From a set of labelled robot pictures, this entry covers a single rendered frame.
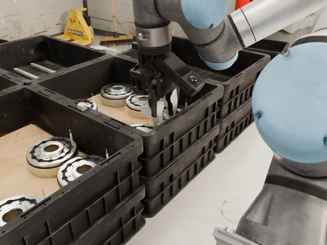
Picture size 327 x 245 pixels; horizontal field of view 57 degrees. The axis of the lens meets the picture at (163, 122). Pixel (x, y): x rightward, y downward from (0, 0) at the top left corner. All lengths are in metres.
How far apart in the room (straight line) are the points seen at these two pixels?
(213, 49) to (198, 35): 0.05
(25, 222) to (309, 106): 0.37
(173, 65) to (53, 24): 4.17
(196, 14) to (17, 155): 0.49
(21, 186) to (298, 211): 0.49
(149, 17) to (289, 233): 0.43
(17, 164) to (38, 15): 3.98
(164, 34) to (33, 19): 4.00
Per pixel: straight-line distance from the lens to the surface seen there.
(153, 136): 0.56
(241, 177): 0.84
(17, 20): 4.46
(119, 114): 0.84
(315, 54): 0.36
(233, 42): 0.63
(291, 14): 0.64
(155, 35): 0.62
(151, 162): 0.62
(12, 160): 0.74
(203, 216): 0.73
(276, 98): 0.35
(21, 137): 0.81
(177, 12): 0.55
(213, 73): 1.12
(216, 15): 0.55
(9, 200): 0.59
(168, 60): 0.66
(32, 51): 1.29
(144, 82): 0.69
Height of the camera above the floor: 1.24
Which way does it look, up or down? 31 degrees down
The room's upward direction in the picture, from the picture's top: straight up
